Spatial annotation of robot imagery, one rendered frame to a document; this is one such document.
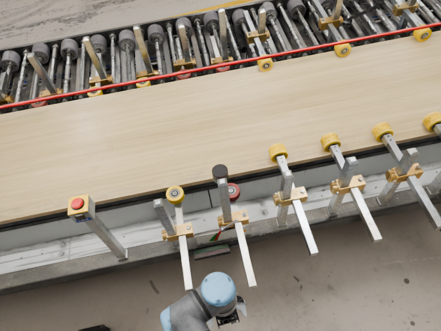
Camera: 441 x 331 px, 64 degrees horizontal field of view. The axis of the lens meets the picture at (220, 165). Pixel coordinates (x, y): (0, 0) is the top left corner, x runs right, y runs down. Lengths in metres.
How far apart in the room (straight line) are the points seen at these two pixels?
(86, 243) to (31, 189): 0.37
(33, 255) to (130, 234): 0.50
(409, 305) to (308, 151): 1.21
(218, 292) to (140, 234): 0.95
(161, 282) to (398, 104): 1.74
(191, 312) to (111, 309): 1.51
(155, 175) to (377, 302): 1.53
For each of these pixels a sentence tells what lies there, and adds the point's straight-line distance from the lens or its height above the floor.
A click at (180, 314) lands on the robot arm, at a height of 1.30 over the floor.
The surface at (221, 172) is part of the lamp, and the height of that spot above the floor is 1.18.
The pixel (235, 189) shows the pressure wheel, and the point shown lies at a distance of 1.58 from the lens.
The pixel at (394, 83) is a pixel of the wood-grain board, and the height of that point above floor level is 0.90.
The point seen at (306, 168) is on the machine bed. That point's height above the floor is 0.82.
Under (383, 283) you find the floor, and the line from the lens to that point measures 2.49.
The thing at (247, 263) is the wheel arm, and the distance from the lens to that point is 1.48.
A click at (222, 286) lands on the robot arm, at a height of 1.30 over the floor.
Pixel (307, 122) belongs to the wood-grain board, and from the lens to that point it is 1.82.
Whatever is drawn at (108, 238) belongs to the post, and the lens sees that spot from 1.54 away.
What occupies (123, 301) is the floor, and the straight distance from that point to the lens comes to 2.46.
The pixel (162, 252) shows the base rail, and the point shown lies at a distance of 1.72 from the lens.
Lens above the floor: 2.27
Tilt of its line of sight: 56 degrees down
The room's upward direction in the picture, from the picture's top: 8 degrees counter-clockwise
